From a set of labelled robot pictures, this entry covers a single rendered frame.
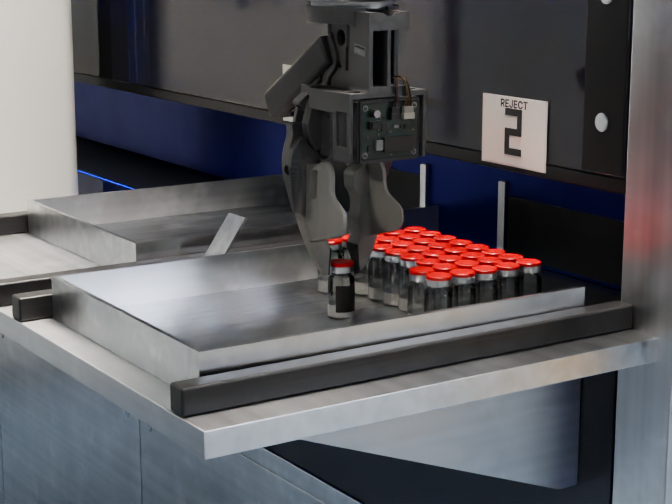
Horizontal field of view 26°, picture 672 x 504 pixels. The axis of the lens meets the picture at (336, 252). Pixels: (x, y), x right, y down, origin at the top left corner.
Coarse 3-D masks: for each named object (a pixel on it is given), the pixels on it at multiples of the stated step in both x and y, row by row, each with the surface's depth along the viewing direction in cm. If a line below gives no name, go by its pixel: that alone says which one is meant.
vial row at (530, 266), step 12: (408, 228) 131; (420, 228) 131; (444, 240) 126; (456, 240) 125; (468, 240) 125; (492, 252) 121; (504, 252) 121; (528, 264) 117; (540, 264) 117; (528, 276) 117; (540, 276) 118; (528, 288) 117; (540, 288) 117
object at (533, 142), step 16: (496, 96) 126; (496, 112) 126; (528, 112) 123; (544, 112) 121; (496, 128) 127; (512, 128) 125; (528, 128) 123; (544, 128) 121; (496, 144) 127; (512, 144) 125; (528, 144) 123; (544, 144) 122; (496, 160) 127; (512, 160) 125; (528, 160) 124; (544, 160) 122
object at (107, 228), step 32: (128, 192) 157; (160, 192) 160; (192, 192) 162; (224, 192) 164; (256, 192) 166; (32, 224) 151; (64, 224) 144; (96, 224) 156; (128, 224) 156; (160, 224) 156; (192, 224) 156; (256, 224) 156; (288, 224) 139; (416, 224) 147; (96, 256) 138; (128, 256) 132; (160, 256) 132
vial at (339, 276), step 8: (336, 272) 117; (344, 272) 117; (328, 280) 117; (336, 280) 117; (344, 280) 117; (352, 280) 117; (328, 288) 118; (328, 296) 118; (328, 304) 118; (328, 312) 118; (352, 312) 118
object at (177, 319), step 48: (96, 288) 120; (144, 288) 122; (192, 288) 125; (240, 288) 127; (288, 288) 128; (576, 288) 114; (96, 336) 111; (144, 336) 104; (192, 336) 113; (240, 336) 113; (288, 336) 100; (336, 336) 102; (384, 336) 105
